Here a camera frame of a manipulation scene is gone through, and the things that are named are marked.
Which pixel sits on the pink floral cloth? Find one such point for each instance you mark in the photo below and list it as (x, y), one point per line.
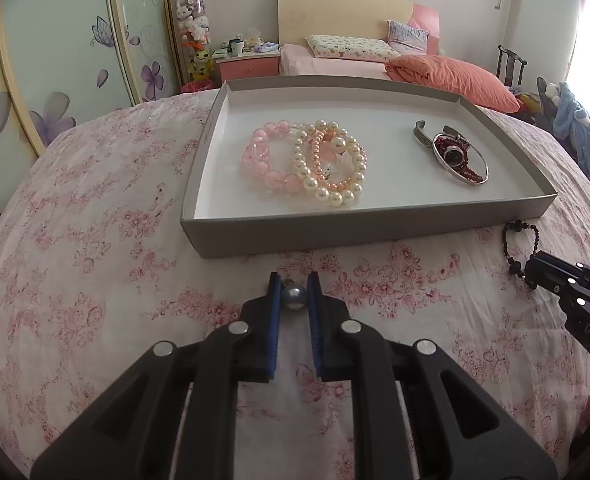
(100, 260)

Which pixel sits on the clear tube of plush toys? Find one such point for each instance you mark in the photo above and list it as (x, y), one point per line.
(195, 25)

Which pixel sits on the grey cardboard tray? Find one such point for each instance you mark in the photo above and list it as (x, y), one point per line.
(325, 232)

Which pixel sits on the orange pillow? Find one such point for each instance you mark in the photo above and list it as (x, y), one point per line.
(455, 77)

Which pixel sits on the beige and pink headboard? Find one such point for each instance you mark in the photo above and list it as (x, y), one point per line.
(340, 10)

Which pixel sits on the grey pearl pendant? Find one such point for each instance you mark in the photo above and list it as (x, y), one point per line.
(293, 297)

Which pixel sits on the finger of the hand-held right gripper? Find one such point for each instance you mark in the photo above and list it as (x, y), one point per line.
(545, 280)
(557, 266)

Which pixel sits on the white mug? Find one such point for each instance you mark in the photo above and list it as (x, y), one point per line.
(237, 47)

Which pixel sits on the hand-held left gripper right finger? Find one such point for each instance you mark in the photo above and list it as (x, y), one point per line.
(314, 330)

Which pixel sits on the thin silver bangle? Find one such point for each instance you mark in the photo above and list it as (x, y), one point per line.
(484, 167)

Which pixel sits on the floral sliding wardrobe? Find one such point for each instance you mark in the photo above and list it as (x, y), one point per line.
(60, 50)

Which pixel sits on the floral print pillow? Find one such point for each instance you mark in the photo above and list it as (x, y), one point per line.
(350, 49)

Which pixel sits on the dark wooden chair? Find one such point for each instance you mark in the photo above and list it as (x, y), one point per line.
(512, 67)

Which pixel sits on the pink bed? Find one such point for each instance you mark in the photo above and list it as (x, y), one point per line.
(325, 67)

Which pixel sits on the light purple pillow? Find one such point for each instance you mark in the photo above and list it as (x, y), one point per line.
(407, 36)

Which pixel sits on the blue plush toy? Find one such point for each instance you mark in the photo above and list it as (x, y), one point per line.
(575, 125)

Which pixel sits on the pink nightstand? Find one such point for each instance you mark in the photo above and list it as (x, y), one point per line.
(247, 66)

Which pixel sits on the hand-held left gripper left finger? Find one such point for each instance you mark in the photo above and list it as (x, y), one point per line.
(274, 330)

